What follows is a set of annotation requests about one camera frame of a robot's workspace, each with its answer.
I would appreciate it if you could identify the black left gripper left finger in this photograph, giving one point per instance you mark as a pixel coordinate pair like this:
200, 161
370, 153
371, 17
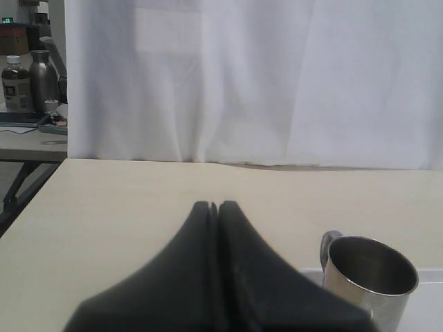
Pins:
172, 292

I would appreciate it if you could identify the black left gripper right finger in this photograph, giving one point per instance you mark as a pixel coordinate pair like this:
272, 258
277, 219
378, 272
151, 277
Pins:
264, 293

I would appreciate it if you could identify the steel cup with pellets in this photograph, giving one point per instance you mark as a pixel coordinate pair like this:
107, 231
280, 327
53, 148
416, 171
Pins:
368, 274

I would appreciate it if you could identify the steel thermos bottle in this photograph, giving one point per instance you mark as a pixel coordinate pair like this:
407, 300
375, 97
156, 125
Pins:
43, 80

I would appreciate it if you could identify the dark drink bottle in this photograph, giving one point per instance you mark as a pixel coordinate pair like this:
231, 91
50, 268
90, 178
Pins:
16, 86

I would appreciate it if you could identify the white plastic tray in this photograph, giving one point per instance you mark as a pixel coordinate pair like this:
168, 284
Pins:
423, 312

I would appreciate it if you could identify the grey side table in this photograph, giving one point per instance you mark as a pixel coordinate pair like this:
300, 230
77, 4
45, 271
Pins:
22, 141

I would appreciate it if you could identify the teal tray on side table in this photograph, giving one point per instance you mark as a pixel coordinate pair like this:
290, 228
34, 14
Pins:
56, 125

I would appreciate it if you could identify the white curtain backdrop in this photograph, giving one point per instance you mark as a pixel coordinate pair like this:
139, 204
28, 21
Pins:
309, 83

